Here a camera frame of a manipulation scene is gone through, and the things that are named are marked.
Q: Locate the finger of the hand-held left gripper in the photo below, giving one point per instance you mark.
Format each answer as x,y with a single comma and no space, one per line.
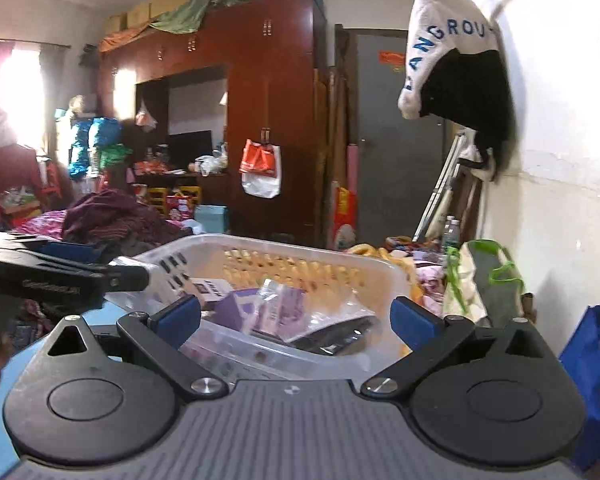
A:
127,276
70,250

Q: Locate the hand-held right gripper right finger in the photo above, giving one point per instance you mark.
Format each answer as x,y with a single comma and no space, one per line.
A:
415,325

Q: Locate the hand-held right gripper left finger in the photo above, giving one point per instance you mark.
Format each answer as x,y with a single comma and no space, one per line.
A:
175,322

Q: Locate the white box with black print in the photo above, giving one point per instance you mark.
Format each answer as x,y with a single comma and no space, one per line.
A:
210,290

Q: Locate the purple box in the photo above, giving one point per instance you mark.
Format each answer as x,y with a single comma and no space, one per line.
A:
237,310

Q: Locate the dark box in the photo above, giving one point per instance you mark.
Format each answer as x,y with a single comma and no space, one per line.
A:
340,332

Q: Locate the white plastic laundry basket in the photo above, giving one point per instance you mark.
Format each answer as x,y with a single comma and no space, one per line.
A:
330,270

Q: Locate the lilac packet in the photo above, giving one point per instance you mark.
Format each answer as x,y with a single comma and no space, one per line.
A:
280,307

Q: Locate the pink floral bedsheet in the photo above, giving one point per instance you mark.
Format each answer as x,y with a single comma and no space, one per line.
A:
45,221

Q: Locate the pile of dark clothes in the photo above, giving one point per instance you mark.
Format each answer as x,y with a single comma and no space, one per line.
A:
115,220

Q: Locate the green and white bag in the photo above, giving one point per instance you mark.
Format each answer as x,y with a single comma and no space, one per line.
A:
480,280

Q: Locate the yellow crate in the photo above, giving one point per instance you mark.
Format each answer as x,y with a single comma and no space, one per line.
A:
175,202

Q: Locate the clear water bottles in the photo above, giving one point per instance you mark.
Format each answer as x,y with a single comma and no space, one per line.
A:
450,235

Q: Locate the teal box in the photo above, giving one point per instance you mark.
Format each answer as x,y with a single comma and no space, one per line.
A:
212,217

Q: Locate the green plastic bag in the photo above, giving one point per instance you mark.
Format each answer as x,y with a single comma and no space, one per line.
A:
115,156

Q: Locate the blue plastic sack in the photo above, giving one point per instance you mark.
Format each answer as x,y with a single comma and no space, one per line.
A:
97,145

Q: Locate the red gift bag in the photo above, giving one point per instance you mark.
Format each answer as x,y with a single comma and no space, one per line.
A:
345,220

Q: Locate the metal crutches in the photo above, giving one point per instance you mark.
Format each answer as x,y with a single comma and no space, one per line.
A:
440,195

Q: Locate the black television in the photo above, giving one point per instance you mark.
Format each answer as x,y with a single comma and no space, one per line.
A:
190,150

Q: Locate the pink hanging plastic bag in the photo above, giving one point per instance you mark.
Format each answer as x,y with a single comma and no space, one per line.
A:
146,117

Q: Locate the grey door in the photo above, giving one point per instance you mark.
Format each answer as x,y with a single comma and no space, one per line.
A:
395,160

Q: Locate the pink paper roll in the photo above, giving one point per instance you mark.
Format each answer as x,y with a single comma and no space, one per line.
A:
353,167

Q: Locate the orange and white plastic bag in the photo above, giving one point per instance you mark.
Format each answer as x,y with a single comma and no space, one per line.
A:
261,170

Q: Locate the blue tote bag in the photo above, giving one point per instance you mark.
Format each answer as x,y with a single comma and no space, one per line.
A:
587,360

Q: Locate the wooden boards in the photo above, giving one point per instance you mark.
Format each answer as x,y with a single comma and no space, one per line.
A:
340,160

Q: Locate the orange cloth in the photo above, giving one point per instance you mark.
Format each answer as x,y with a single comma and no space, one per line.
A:
125,40

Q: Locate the brown wooden wardrobe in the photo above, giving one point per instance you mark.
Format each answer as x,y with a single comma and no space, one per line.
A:
275,110

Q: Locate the small cardboard box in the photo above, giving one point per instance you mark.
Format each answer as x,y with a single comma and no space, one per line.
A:
115,25

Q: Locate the black hanging garment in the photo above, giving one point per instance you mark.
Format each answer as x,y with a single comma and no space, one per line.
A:
470,100

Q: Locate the medium cardboard box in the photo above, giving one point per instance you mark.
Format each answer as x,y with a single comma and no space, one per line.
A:
138,16

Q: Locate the green cloth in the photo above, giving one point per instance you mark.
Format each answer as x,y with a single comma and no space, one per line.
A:
185,15

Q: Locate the white hooded sweatshirt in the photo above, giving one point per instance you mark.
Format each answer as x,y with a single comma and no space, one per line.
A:
440,20

